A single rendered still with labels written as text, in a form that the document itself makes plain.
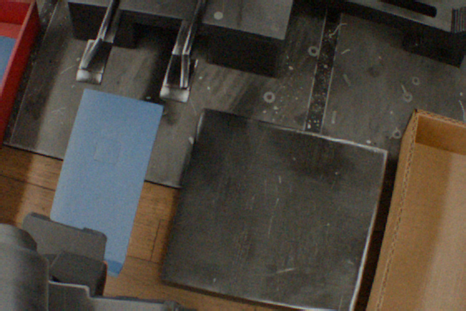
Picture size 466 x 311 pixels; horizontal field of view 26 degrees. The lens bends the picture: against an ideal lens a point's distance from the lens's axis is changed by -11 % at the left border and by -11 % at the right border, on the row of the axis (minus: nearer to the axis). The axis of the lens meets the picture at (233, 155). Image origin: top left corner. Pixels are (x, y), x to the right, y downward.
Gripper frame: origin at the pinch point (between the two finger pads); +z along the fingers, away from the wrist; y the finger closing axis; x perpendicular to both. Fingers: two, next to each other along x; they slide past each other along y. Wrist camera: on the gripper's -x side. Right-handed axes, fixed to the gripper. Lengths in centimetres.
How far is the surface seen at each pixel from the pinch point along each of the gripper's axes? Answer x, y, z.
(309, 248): -18.0, 2.5, 10.7
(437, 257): -30.6, 3.5, 12.6
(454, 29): -27.9, 24.4, 17.5
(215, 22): -5.9, 19.1, 13.5
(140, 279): -4.6, -3.6, 9.8
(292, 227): -16.2, 3.8, 11.6
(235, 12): -7.4, 20.3, 14.1
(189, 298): -9.1, -4.1, 9.4
